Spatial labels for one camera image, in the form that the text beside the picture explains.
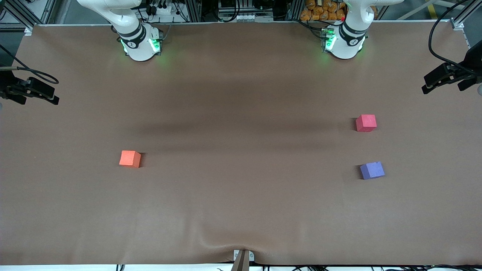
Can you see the orange foam block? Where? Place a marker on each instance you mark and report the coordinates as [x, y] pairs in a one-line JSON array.
[[128, 158]]

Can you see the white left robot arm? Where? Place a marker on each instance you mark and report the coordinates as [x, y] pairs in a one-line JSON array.
[[356, 22]]

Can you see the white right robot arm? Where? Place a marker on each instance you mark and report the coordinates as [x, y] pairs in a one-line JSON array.
[[113, 13]]

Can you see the brown table cloth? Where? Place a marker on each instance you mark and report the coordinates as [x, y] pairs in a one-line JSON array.
[[241, 113]]

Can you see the red foam block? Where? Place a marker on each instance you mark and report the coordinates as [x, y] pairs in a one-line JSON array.
[[366, 122]]

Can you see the purple foam block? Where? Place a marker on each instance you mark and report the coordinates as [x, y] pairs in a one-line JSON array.
[[372, 170]]

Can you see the white power strip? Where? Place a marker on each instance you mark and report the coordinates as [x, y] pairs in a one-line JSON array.
[[162, 9]]

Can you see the bag of orange items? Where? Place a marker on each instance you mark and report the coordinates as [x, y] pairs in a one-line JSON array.
[[324, 9]]

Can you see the grey metal table bracket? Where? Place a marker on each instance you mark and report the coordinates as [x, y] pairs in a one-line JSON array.
[[243, 259]]

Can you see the black side camera mount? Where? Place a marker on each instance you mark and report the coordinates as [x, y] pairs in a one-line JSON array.
[[34, 89], [446, 75]]

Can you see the silver corner bracket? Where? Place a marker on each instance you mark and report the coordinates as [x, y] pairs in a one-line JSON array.
[[457, 25], [28, 31]]

